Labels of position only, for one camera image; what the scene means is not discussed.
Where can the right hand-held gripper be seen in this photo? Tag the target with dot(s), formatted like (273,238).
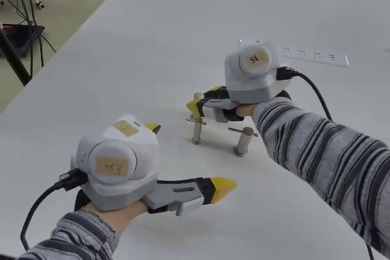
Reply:
(253,83)

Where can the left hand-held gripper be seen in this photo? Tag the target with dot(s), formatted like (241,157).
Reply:
(122,156)

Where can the thin metal cotter pin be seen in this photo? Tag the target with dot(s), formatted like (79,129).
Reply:
(188,119)
(234,129)

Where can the person's left forearm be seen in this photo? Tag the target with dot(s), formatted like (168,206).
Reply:
(70,238)

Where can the person's right forearm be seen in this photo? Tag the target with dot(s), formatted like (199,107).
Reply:
(320,156)

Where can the person's right hand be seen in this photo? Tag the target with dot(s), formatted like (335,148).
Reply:
(245,111)

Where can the person's left hand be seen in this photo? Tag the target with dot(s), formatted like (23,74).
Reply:
(122,214)

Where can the white power strip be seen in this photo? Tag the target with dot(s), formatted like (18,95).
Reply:
(304,56)

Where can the black stand leg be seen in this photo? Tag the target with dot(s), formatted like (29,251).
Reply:
(13,59)

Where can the black flat box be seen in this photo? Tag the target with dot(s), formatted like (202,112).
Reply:
(26,36)

